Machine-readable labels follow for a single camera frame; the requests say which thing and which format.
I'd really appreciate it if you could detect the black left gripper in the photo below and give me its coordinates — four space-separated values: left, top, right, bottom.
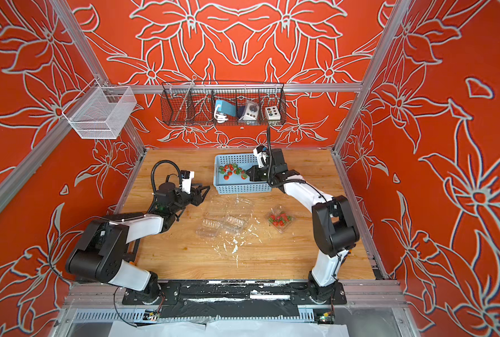
169 182 210 216

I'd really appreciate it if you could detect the clear plastic clamshell container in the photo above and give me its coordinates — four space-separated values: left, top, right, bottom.
265 206 296 233

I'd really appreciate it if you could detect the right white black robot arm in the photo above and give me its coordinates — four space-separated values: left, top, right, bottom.
213 145 359 304

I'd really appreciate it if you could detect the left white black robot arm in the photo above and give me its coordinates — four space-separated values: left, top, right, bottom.
65 160 211 303

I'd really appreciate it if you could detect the light blue perforated plastic basket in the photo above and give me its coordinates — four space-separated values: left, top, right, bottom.
213 153 272 195

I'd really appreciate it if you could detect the white button box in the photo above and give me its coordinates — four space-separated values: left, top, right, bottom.
264 106 282 125

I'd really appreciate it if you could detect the blue white device in basket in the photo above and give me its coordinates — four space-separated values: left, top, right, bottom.
213 99 237 124

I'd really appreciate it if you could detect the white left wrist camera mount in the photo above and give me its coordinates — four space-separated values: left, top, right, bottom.
180 170 195 194

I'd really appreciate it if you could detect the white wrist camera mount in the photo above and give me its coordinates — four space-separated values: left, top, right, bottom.
180 170 195 194
253 145 270 169

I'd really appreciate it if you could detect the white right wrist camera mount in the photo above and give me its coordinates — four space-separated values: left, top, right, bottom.
253 145 270 169

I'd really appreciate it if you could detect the black wire wall basket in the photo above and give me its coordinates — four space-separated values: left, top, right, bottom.
160 80 287 126

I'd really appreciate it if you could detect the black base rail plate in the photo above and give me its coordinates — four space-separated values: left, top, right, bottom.
122 280 347 323

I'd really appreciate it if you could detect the clear acrylic wall box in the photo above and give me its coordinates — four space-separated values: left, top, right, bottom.
63 86 137 140

